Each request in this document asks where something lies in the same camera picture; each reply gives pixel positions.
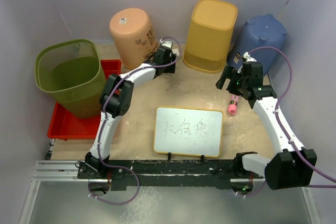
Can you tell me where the green mesh waste basket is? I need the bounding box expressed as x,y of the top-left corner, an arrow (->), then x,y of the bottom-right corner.
35,39 -> 106,119

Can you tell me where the orange plastic bin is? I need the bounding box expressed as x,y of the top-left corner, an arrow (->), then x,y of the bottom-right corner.
109,8 -> 158,69

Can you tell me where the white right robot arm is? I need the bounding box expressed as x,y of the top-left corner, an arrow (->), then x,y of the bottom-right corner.
216,61 -> 317,190

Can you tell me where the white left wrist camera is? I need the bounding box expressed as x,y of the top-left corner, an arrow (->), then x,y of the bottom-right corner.
159,39 -> 173,50

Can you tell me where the blue plastic bucket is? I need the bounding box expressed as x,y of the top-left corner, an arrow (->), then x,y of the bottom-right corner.
227,14 -> 287,69

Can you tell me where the red plastic tray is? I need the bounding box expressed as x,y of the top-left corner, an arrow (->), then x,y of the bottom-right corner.
47,57 -> 121,140

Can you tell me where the yellow slatted waste basket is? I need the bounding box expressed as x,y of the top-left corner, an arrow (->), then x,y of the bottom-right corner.
183,0 -> 238,73

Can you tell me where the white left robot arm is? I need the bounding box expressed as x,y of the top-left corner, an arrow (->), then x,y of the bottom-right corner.
85,41 -> 177,178

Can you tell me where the yellow framed whiteboard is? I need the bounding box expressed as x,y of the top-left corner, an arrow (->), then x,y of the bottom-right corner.
153,106 -> 224,158

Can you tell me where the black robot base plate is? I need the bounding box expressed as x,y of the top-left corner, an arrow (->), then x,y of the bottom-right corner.
75,159 -> 259,194

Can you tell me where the pink capped marker tube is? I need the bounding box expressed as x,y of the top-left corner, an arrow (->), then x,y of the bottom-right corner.
227,94 -> 239,115

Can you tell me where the aluminium frame rail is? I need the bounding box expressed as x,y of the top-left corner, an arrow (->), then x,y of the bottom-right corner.
19,140 -> 320,223

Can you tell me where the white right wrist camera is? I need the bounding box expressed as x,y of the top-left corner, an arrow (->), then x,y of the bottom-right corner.
242,52 -> 256,62

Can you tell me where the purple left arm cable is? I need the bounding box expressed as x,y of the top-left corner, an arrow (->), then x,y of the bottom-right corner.
88,37 -> 182,205

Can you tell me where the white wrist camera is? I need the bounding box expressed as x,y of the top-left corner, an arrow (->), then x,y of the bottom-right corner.
159,39 -> 173,50
242,52 -> 256,62

